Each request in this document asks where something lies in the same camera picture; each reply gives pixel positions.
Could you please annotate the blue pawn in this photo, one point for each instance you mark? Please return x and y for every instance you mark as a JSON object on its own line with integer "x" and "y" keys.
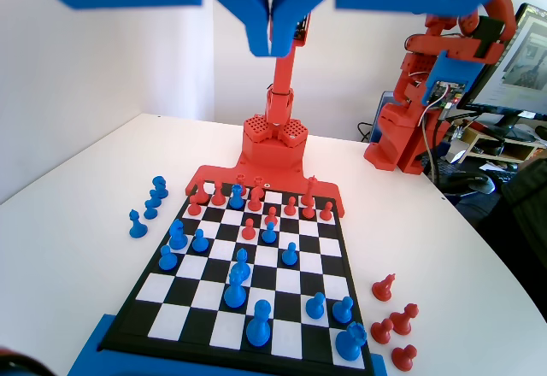
{"x": 149, "y": 212}
{"x": 199, "y": 243}
{"x": 289, "y": 257}
{"x": 167, "y": 260}
{"x": 268, "y": 235}
{"x": 342, "y": 312}
{"x": 316, "y": 307}
{"x": 153, "y": 201}

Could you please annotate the red robot arm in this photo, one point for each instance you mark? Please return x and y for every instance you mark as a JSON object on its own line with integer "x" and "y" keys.
{"x": 273, "y": 145}

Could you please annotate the red king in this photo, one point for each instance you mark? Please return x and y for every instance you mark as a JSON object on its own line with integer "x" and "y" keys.
{"x": 313, "y": 188}

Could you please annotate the red bishop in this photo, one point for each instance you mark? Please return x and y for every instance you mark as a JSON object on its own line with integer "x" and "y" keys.
{"x": 218, "y": 196}
{"x": 404, "y": 320}

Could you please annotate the blue bishop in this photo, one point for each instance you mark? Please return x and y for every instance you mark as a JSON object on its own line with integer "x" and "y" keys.
{"x": 241, "y": 260}
{"x": 137, "y": 227}

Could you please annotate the black computer monitor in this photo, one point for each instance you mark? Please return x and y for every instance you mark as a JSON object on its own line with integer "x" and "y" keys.
{"x": 525, "y": 51}

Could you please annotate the blue queen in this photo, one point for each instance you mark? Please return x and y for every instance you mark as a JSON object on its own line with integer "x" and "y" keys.
{"x": 235, "y": 295}

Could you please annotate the red queen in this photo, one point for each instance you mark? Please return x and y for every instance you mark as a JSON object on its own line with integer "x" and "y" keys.
{"x": 201, "y": 194}

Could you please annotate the black white chessboard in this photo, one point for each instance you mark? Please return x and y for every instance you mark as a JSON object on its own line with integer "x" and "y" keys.
{"x": 201, "y": 284}

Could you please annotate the blue rook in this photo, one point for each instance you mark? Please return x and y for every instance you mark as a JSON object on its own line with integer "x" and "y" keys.
{"x": 351, "y": 344}
{"x": 236, "y": 198}

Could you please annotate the blue base plate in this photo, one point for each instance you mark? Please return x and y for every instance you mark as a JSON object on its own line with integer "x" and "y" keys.
{"x": 92, "y": 350}

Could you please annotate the dark fabric chair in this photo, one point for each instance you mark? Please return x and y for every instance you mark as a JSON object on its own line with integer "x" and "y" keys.
{"x": 530, "y": 205}

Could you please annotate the red pawn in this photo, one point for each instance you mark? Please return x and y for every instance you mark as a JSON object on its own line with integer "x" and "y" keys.
{"x": 327, "y": 213}
{"x": 290, "y": 207}
{"x": 404, "y": 358}
{"x": 308, "y": 213}
{"x": 194, "y": 208}
{"x": 381, "y": 333}
{"x": 248, "y": 231}
{"x": 272, "y": 217}

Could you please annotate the wooden desk shelf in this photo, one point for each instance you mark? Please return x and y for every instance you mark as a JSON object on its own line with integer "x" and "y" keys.
{"x": 513, "y": 151}

